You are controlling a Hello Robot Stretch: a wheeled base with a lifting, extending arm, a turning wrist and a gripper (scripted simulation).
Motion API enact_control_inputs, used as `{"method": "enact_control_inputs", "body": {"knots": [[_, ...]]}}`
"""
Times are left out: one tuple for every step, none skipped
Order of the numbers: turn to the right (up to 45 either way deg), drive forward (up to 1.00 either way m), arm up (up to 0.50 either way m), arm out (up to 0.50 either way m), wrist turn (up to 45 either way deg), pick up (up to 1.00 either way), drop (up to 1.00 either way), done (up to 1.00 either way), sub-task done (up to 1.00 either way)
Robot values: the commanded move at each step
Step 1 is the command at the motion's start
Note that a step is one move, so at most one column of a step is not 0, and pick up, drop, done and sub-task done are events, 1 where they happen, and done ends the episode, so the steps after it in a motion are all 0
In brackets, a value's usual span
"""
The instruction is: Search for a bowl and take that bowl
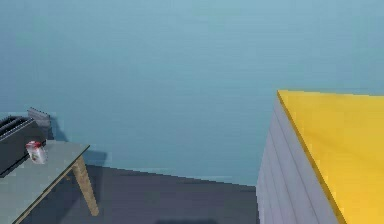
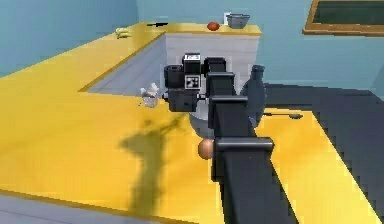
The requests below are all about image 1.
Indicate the grey table with wooden legs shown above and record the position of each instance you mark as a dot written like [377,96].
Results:
[40,173]

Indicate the white shaker with red cap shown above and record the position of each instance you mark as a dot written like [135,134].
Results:
[36,153]

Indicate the grey cabinet with yellow top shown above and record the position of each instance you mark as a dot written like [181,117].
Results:
[333,160]

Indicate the black toaster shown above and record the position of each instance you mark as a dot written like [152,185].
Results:
[15,141]

